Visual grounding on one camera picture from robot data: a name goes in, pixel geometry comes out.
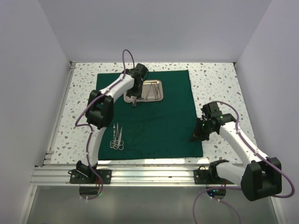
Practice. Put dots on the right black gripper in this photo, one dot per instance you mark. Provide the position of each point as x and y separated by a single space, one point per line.
197 135

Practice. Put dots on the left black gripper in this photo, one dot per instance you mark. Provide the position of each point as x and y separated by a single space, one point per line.
138 94

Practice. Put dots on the dark green surgical cloth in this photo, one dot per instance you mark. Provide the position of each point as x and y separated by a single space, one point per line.
156 130

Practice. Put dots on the steel hemostat clamp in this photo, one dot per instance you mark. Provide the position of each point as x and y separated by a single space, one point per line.
117 130

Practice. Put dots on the steel surgical scissors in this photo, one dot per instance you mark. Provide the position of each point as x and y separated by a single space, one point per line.
112 143

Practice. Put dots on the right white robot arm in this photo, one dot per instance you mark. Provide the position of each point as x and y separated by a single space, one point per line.
260 175

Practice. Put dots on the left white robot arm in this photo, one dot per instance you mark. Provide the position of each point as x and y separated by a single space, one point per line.
99 112

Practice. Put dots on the stainless steel tray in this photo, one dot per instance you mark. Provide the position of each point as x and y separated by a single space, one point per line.
152 91

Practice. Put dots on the steel forceps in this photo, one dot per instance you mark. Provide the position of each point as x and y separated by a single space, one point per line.
156 91

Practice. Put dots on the steel tweezers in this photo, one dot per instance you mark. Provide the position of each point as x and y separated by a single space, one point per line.
146 90

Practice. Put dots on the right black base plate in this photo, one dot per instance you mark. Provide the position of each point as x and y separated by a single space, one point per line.
203 176

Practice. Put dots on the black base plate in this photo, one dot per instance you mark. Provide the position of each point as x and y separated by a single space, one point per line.
203 176
83 174

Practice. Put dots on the aluminium front rail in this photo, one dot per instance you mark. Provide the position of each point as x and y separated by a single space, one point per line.
123 175

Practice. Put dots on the aluminium rail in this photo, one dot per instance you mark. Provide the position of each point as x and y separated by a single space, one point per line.
123 175
50 146

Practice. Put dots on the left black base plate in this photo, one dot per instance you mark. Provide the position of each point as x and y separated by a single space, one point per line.
83 174

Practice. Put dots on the aluminium left side rail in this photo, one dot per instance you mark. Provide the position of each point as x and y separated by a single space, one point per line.
50 146

